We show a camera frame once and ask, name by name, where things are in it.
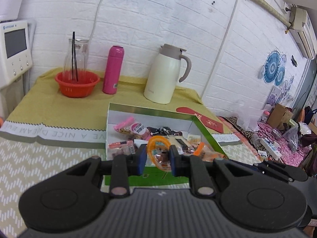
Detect red sausage pack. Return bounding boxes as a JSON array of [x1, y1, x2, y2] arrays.
[[107, 140, 135, 159]]

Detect wafer biscuit pack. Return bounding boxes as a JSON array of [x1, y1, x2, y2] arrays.
[[167, 135, 195, 154]]

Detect yellow jelly cup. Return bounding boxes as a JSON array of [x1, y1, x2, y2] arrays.
[[147, 135, 171, 172]]

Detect pink snack bag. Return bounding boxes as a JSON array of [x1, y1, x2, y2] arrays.
[[114, 117, 151, 140]]

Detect dark dried meat bag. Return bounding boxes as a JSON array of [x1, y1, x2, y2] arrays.
[[147, 126, 183, 136]]

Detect orange candy bag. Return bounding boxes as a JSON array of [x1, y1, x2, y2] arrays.
[[193, 142, 225, 162]]

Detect white power strip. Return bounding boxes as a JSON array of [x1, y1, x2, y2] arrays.
[[260, 138, 282, 160]]

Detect green cardboard box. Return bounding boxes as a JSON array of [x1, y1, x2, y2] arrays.
[[106, 103, 226, 187]]

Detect red envelope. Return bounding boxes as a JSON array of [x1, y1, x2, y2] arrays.
[[176, 107, 223, 134]]

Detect pink thermos bottle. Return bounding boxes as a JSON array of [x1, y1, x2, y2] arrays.
[[102, 45, 125, 95]]

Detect cream thermos jug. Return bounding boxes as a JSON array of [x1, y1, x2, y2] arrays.
[[143, 44, 192, 104]]

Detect red plastic basket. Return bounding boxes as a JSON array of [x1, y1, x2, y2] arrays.
[[55, 70, 100, 98]]

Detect patterned tablecloth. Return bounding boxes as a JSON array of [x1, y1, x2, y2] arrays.
[[1, 121, 260, 237]]

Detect yellow cloth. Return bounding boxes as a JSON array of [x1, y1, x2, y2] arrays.
[[7, 68, 219, 130]]

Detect black straw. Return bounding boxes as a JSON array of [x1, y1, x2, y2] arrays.
[[72, 31, 78, 82]]

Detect glass carafe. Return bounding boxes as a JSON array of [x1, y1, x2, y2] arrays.
[[62, 39, 89, 84]]

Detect air conditioner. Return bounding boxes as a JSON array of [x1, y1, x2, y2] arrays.
[[289, 7, 316, 60]]

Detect white water dispenser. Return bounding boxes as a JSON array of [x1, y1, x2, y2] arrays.
[[0, 20, 33, 89]]

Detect blue wall decoration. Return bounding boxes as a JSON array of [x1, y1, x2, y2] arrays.
[[257, 50, 294, 87]]

